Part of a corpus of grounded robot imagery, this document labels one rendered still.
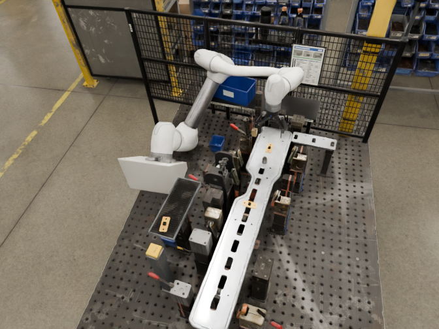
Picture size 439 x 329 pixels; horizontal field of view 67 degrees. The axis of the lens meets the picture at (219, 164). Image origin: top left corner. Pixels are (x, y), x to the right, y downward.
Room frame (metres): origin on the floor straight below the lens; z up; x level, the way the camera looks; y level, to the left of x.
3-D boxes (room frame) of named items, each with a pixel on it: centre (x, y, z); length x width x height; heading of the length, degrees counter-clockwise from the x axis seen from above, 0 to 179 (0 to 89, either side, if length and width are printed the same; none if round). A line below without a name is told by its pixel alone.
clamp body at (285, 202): (1.06, -0.34, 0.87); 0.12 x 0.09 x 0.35; 67
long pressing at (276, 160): (1.05, -0.15, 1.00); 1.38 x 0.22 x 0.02; 157
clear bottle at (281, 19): (2.14, -0.50, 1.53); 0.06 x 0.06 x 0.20
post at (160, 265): (0.76, 0.35, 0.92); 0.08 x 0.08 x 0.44; 67
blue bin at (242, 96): (2.06, -0.15, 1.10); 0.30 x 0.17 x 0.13; 58
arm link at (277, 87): (1.51, -0.35, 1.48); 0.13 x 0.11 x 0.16; 131
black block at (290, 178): (1.26, -0.42, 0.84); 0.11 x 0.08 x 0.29; 67
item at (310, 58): (1.97, -0.64, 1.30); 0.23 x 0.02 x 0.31; 67
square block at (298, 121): (1.71, -0.56, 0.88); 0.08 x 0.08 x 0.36; 67
